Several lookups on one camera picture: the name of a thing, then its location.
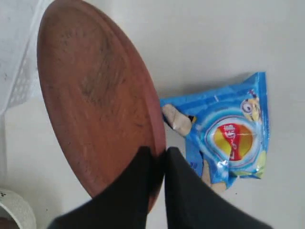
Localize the white perforated plastic basket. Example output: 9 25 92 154
0 0 51 114

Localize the round brown wooden plate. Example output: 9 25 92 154
37 0 166 197

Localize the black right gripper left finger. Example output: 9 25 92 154
49 146 165 229

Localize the blue chips bag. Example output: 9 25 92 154
160 72 270 193

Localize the pale green ceramic bowl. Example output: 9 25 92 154
0 188 37 229

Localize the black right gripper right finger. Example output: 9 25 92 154
165 147 270 229

